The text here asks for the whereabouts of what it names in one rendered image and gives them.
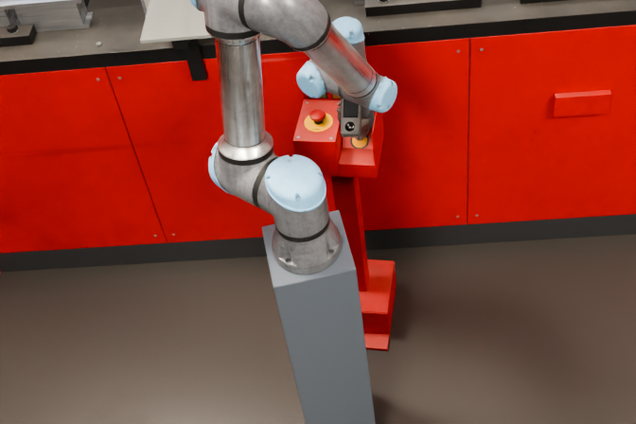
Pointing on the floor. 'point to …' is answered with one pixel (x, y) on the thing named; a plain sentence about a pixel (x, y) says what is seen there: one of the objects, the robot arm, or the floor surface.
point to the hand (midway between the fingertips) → (359, 138)
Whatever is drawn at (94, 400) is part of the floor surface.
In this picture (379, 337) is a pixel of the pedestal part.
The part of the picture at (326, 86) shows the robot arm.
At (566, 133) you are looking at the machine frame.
